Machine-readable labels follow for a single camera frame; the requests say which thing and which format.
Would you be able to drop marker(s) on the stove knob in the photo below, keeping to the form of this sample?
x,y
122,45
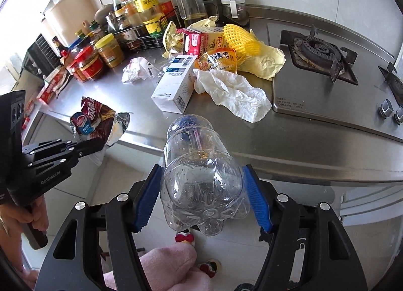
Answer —
x,y
385,110

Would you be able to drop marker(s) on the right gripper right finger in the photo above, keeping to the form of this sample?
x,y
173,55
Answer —
x,y
308,247

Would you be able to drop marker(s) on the orange snack packet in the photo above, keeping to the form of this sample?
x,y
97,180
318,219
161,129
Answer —
x,y
218,59

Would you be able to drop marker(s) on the glass oil dispenser black lid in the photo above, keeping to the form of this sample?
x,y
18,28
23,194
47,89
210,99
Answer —
x,y
191,11

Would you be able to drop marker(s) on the yellow crumpled paper right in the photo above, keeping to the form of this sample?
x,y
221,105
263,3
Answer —
x,y
261,60

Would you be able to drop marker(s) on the glass jar blue lid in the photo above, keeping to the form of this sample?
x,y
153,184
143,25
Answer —
x,y
234,10

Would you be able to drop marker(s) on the small red chili jar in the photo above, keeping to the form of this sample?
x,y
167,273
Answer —
x,y
76,72

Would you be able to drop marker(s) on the person's left hand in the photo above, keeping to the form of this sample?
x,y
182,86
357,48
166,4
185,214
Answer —
x,y
15,216

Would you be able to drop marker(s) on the black wire rack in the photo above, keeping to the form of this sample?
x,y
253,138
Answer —
x,y
149,35

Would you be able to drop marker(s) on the yellow crumpled paper left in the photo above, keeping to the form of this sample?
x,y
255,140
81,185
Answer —
x,y
173,40

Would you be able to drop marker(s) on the printed plastic wrapper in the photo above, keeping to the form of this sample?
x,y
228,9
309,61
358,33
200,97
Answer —
x,y
139,68

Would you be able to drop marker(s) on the yellow crumpled paper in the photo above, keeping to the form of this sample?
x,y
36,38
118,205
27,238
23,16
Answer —
x,y
261,60
173,40

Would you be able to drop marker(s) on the yellow lid sauce jar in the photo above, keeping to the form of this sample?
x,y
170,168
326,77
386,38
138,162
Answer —
x,y
110,50

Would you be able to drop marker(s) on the crumpled white tissue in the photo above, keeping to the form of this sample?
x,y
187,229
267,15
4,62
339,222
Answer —
x,y
234,92

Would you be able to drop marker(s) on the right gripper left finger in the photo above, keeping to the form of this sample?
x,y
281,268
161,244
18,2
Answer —
x,y
73,261

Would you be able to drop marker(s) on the clear plastic bottle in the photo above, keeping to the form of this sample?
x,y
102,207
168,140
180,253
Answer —
x,y
202,185

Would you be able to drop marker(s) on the red milk carton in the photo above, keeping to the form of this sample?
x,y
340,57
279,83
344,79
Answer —
x,y
198,41

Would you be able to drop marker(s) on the green label vinegar bottle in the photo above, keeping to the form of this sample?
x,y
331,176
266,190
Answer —
x,y
151,15

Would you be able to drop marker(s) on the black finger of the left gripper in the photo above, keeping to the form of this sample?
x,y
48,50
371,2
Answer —
x,y
89,147

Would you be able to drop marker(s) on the red brown snack bag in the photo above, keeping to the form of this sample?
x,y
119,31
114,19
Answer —
x,y
96,120

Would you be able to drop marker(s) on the white blue medicine box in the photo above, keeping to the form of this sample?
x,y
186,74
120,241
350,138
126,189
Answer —
x,y
175,88

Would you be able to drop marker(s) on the red lid chili jar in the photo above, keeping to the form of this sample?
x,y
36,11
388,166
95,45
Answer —
x,y
89,62

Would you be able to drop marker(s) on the yellow foam fruit net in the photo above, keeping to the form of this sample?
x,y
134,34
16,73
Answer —
x,y
244,43

